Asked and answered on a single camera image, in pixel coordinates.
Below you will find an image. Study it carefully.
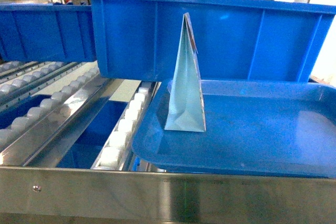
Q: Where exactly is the centre white roller track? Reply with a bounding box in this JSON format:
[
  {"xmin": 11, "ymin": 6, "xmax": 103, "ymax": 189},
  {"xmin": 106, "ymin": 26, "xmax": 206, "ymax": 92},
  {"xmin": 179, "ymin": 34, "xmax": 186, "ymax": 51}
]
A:
[{"xmin": 91, "ymin": 81, "xmax": 159, "ymax": 171}]

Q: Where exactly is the steel front rail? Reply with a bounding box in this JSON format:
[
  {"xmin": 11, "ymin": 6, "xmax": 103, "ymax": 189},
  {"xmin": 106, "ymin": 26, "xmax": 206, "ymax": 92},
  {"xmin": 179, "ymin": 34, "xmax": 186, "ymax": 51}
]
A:
[{"xmin": 1, "ymin": 167, "xmax": 335, "ymax": 223}]

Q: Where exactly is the blue bin at left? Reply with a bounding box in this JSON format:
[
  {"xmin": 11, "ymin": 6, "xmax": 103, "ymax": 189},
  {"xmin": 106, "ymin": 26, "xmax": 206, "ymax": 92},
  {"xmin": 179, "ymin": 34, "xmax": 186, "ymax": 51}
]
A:
[{"xmin": 1, "ymin": 4, "xmax": 96, "ymax": 62}]

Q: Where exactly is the white roller conveyor track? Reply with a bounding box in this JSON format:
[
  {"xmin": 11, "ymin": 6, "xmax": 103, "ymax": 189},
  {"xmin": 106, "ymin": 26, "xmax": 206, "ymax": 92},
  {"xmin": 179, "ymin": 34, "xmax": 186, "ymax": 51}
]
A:
[{"xmin": 1, "ymin": 67, "xmax": 113, "ymax": 166}]

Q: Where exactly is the blue bin below rollers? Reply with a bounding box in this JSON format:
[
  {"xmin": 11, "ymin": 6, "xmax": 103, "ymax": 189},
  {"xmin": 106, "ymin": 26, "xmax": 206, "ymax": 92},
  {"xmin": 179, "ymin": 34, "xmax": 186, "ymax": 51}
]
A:
[{"xmin": 57, "ymin": 101, "xmax": 127, "ymax": 169}]

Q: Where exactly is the large blue plastic bin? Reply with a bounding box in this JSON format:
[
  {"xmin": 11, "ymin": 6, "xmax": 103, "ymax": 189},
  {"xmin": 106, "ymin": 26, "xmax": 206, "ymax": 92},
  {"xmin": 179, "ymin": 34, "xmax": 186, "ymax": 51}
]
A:
[{"xmin": 91, "ymin": 0, "xmax": 335, "ymax": 82}]

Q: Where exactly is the blue plastic tray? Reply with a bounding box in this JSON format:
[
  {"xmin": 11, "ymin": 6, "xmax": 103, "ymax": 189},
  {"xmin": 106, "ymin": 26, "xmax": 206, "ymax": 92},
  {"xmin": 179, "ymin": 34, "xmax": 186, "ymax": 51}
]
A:
[{"xmin": 132, "ymin": 80, "xmax": 335, "ymax": 178}]

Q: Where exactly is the light blue flower gift bag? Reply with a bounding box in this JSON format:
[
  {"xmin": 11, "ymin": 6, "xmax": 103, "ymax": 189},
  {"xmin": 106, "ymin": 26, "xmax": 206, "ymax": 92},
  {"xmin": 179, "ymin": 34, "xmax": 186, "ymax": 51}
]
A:
[{"xmin": 164, "ymin": 13, "xmax": 206, "ymax": 132}]

